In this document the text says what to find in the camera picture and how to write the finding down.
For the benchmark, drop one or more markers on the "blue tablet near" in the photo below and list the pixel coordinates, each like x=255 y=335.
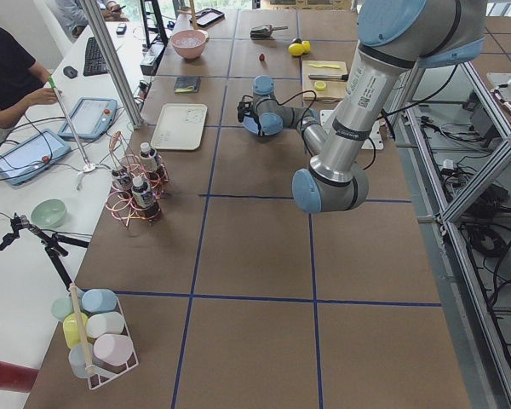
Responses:
x=32 y=157

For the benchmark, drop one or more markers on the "yellow lemon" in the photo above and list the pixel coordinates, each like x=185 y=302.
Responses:
x=306 y=46
x=296 y=49

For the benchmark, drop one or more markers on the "silver metal scoop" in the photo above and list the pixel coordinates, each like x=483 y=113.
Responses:
x=265 y=31

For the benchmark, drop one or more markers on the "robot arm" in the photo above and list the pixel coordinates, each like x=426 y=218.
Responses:
x=394 y=36

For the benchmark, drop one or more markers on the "person in black shirt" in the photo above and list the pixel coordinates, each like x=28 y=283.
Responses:
x=22 y=81

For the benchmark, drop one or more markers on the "white wire cup rack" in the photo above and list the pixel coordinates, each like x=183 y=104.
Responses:
x=81 y=358

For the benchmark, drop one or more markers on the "tea bottle lower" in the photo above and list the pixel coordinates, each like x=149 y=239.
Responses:
x=144 y=198

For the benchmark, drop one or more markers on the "white cup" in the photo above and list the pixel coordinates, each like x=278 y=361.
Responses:
x=105 y=323

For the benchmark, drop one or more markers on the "tea bottle right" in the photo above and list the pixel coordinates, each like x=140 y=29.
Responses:
x=122 y=181

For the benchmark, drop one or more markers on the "steel knife sharpener rod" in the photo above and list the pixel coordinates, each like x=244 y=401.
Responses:
x=329 y=77

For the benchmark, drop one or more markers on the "yellow plastic knife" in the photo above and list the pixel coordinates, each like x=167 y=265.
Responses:
x=328 y=66

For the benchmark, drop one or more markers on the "pink bowl with ice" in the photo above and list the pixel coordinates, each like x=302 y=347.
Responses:
x=189 y=44

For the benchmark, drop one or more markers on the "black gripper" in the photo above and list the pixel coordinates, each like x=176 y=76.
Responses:
x=255 y=126

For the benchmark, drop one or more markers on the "computer mouse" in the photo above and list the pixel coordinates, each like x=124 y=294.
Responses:
x=70 y=72

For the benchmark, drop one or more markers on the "copper wire bottle rack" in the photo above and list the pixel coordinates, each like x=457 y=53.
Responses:
x=126 y=210

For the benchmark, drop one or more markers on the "tea bottle left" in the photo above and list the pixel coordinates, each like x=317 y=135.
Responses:
x=148 y=156

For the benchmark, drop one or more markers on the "green bowl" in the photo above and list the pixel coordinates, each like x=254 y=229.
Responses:
x=51 y=213

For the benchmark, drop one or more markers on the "red cylinder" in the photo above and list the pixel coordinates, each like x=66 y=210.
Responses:
x=16 y=378

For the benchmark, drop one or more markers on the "yellow cup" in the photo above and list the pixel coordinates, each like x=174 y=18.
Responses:
x=70 y=331

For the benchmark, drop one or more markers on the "blue cup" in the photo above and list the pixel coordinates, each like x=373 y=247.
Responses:
x=99 y=301

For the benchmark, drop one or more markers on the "yellow lemon front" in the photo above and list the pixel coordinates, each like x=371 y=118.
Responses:
x=296 y=49

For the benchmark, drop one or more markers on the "aluminium frame post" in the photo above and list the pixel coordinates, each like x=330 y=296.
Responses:
x=104 y=40

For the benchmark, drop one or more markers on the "black keyboard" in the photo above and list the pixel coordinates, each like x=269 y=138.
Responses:
x=94 y=62

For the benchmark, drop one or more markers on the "grey yellow cleaning cloth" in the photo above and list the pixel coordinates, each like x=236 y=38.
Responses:
x=187 y=84

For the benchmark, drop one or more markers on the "lemon half slice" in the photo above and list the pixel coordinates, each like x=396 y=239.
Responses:
x=320 y=85

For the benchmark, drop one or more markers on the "pink cup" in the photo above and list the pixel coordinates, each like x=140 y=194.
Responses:
x=114 y=349

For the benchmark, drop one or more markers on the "wooden cutting board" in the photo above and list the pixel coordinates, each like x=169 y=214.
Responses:
x=335 y=90

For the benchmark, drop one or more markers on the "cream bear tray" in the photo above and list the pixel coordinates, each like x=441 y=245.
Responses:
x=180 y=127

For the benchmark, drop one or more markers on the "yellow lemon back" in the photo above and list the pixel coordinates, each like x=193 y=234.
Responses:
x=306 y=46

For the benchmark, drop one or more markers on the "tea bottle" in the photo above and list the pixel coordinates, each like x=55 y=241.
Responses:
x=144 y=198
x=122 y=181
x=148 y=156

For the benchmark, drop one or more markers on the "blue tablet far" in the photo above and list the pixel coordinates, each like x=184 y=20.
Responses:
x=92 y=117

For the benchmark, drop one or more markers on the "blue tablet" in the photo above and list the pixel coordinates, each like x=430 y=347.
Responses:
x=32 y=157
x=92 y=117

